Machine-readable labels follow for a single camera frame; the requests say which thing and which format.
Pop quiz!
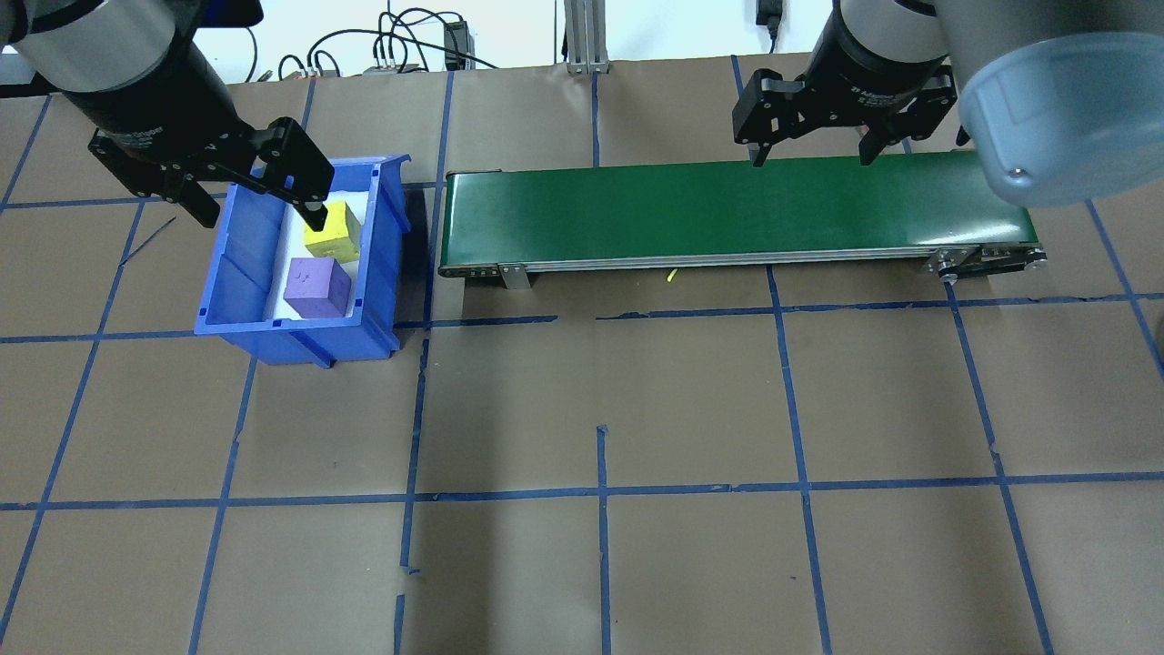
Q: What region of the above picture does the black cable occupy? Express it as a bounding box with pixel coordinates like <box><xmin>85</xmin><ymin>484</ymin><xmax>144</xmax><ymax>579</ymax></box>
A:
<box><xmin>277</xmin><ymin>27</ymin><xmax>366</xmax><ymax>81</ymax></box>
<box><xmin>382</xmin><ymin>7</ymin><xmax>501</xmax><ymax>72</ymax></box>

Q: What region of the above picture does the white foam pad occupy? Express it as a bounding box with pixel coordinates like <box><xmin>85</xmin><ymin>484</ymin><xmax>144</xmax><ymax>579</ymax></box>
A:
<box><xmin>270</xmin><ymin>189</ymin><xmax>372</xmax><ymax>321</ymax></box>

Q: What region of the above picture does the blue plastic storage bin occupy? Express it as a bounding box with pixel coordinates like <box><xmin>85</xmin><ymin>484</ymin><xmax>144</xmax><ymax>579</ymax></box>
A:
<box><xmin>194</xmin><ymin>155</ymin><xmax>412</xmax><ymax>368</ymax></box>

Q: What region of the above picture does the purple foam block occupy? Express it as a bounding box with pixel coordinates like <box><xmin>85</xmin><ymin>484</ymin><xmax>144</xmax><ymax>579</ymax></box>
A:
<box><xmin>283</xmin><ymin>257</ymin><xmax>353</xmax><ymax>319</ymax></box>

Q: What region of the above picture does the aluminium profile post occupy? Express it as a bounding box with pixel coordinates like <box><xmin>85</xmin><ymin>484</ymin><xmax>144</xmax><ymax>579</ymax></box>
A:
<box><xmin>564</xmin><ymin>0</ymin><xmax>610</xmax><ymax>74</ymax></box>

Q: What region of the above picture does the black power adapter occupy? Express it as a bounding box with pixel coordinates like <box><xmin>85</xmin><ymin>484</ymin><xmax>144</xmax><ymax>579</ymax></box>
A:
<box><xmin>755</xmin><ymin>0</ymin><xmax>785</xmax><ymax>54</ymax></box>

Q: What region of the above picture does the green conveyor belt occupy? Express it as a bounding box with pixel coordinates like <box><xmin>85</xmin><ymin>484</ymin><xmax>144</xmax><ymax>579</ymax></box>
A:
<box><xmin>438</xmin><ymin>148</ymin><xmax>1049</xmax><ymax>290</ymax></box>

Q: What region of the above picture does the yellow foam block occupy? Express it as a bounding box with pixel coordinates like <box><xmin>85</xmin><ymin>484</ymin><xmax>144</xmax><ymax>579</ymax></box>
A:
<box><xmin>303</xmin><ymin>202</ymin><xmax>362</xmax><ymax>265</ymax></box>

